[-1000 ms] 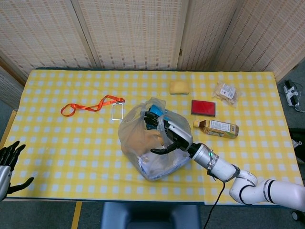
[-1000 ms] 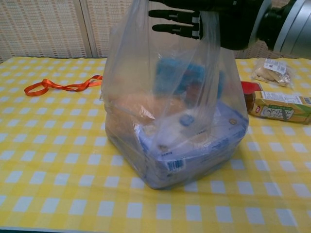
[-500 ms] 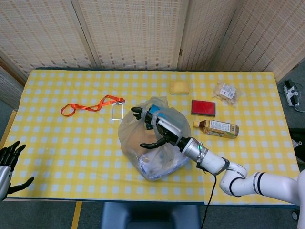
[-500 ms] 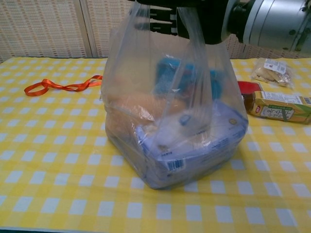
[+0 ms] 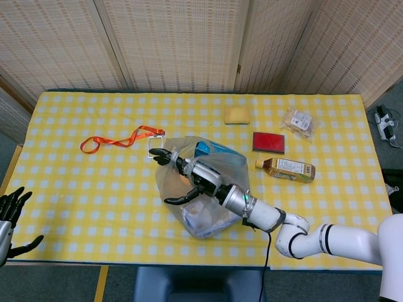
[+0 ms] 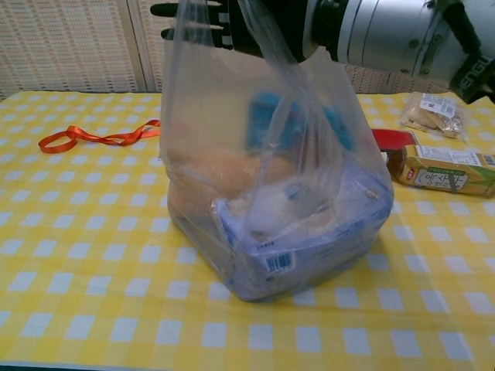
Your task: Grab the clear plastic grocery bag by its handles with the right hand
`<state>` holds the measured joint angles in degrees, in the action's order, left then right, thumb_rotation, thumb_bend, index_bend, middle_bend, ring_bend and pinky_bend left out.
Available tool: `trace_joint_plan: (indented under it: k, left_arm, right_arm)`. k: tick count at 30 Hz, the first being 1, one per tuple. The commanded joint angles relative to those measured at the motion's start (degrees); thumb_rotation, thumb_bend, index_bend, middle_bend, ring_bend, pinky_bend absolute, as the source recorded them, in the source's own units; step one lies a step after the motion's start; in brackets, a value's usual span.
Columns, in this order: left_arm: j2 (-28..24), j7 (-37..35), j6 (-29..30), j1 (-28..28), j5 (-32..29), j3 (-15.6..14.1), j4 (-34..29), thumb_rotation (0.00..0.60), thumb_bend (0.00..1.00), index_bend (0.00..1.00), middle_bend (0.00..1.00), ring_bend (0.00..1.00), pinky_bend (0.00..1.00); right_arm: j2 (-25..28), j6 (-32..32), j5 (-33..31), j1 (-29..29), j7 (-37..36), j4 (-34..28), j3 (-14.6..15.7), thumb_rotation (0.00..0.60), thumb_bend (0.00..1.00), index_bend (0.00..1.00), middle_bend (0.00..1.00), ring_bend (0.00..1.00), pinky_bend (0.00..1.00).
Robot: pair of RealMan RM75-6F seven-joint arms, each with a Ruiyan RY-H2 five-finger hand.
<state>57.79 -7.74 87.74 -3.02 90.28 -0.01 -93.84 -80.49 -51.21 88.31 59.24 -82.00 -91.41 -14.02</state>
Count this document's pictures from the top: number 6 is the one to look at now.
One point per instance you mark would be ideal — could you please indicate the orange bread bun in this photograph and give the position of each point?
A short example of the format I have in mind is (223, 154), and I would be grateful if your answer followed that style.
(216, 170)

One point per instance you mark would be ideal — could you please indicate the green yellow drink carton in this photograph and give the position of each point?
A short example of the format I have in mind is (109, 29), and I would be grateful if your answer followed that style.
(448, 172)

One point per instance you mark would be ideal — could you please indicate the yellow checkered tablecloth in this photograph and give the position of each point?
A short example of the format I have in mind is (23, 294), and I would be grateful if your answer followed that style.
(96, 251)

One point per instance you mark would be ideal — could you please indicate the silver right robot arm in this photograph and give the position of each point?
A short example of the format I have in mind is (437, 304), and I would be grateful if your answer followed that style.
(406, 35)

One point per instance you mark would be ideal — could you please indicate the red lidded brown jar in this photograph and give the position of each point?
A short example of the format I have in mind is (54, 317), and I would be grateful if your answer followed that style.
(390, 139)

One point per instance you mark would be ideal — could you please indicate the orange ribbon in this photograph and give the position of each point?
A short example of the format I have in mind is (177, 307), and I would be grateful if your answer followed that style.
(73, 136)

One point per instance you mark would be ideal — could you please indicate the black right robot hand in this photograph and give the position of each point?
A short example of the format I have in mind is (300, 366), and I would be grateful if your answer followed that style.
(247, 27)

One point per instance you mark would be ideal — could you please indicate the white pouch with blue label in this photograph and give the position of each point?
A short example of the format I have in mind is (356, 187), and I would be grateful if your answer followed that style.
(270, 205)

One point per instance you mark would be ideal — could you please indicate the blue packet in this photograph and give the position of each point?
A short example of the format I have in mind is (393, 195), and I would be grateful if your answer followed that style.
(267, 120)

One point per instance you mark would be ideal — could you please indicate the clear plastic bag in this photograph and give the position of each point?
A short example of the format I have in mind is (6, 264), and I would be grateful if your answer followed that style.
(209, 116)

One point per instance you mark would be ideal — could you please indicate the clear snack packet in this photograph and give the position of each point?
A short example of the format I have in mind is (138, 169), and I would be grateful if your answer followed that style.
(429, 114)

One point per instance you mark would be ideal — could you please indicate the blue box with barcode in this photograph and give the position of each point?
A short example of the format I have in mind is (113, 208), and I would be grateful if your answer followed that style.
(309, 247)

